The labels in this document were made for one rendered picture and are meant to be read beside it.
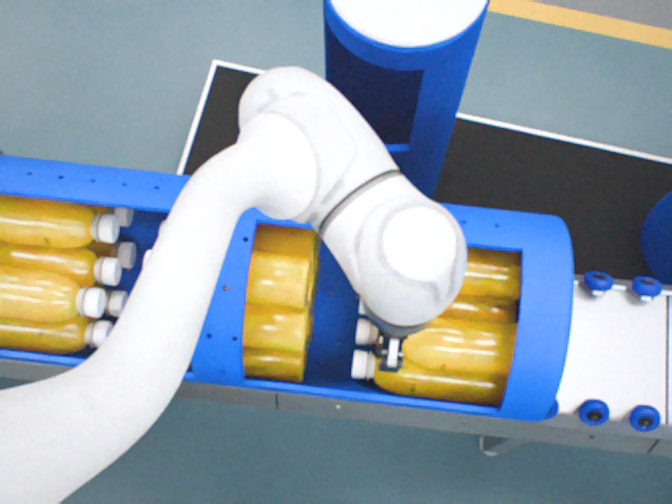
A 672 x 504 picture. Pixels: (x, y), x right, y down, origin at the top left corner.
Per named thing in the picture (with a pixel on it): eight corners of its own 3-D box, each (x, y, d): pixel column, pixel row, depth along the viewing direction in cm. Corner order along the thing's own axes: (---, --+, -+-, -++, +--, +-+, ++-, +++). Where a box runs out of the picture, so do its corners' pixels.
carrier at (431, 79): (343, 112, 234) (315, 210, 226) (346, -114, 150) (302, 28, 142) (447, 137, 232) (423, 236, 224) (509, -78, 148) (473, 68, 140)
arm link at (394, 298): (477, 293, 90) (400, 196, 93) (505, 249, 75) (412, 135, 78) (393, 354, 88) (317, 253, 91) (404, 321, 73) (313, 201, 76)
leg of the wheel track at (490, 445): (501, 457, 222) (560, 434, 162) (478, 454, 223) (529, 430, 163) (502, 433, 224) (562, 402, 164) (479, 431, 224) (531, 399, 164)
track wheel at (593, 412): (614, 408, 128) (612, 398, 130) (583, 404, 128) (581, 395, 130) (606, 430, 131) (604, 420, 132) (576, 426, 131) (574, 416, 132)
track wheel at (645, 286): (664, 299, 134) (667, 287, 133) (634, 296, 134) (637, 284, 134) (656, 287, 138) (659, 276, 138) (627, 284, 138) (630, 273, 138)
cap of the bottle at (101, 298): (82, 318, 119) (95, 319, 118) (84, 289, 118) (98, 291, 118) (92, 313, 122) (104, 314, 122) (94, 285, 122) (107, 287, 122)
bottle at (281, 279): (307, 307, 119) (162, 291, 120) (313, 253, 119) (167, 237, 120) (303, 313, 112) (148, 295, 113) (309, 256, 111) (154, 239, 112)
